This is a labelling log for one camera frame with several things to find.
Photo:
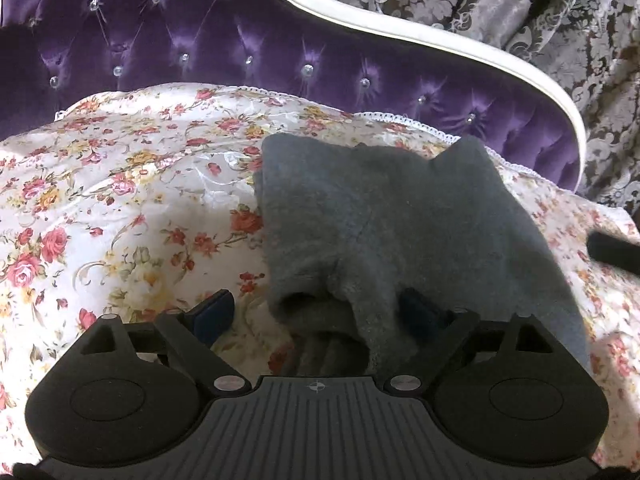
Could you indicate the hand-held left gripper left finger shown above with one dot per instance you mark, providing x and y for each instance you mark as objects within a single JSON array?
[{"x": 212, "y": 317}]

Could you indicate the grey patterned curtain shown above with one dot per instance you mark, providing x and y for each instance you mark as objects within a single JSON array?
[{"x": 565, "y": 15}]

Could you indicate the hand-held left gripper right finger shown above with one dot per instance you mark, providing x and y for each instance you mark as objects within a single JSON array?
[{"x": 417, "y": 315}]

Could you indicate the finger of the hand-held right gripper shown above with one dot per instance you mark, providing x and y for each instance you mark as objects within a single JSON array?
[{"x": 617, "y": 250}]

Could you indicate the purple tufted sofa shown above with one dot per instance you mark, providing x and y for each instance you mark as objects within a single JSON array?
[{"x": 175, "y": 20}]

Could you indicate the floral sofa cover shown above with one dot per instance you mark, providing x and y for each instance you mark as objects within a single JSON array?
[{"x": 125, "y": 200}]

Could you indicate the grey knit garment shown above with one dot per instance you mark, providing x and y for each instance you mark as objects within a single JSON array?
[{"x": 400, "y": 220}]

